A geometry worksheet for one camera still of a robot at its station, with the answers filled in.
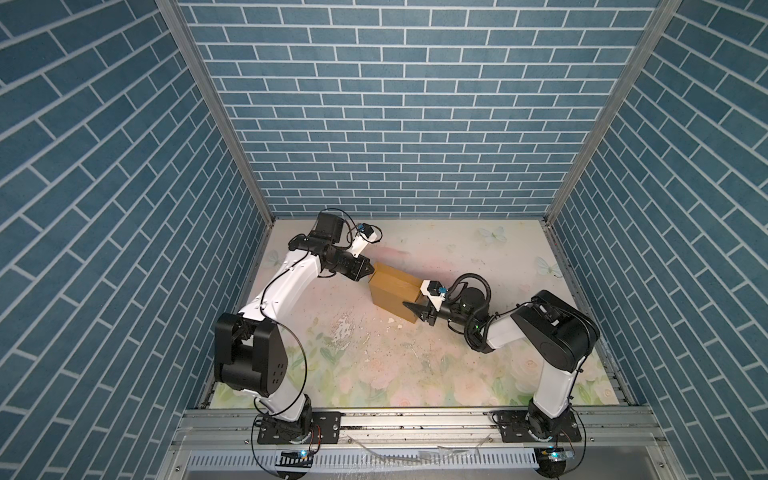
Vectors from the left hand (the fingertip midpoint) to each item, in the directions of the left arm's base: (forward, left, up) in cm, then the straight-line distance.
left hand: (371, 268), depth 84 cm
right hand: (-5, -10, -5) cm, 13 cm away
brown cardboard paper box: (-5, -5, -3) cm, 8 cm away
